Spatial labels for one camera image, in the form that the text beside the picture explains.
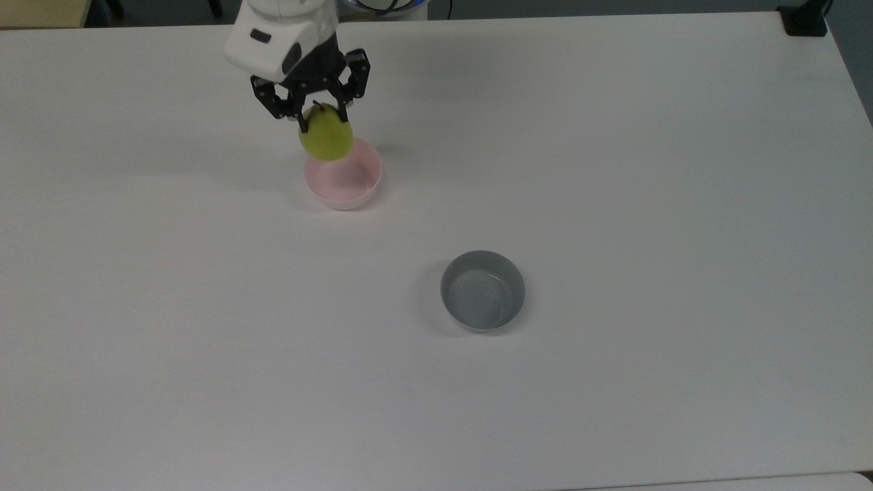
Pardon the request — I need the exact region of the light wooden desk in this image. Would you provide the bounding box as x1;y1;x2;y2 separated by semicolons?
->
0;0;91;29

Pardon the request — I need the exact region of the grey plastic bowl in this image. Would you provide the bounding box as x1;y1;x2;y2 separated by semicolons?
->
440;250;526;333

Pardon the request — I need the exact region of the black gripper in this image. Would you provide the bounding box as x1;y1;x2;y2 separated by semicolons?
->
250;34;371;134

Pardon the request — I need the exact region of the pink plastic bowl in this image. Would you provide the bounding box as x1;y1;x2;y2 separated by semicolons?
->
304;138;383;211

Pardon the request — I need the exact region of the green pear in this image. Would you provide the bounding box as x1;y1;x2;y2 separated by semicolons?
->
299;102;355;162

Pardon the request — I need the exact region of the black camera pole clamp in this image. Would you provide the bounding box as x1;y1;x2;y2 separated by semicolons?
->
778;0;834;37

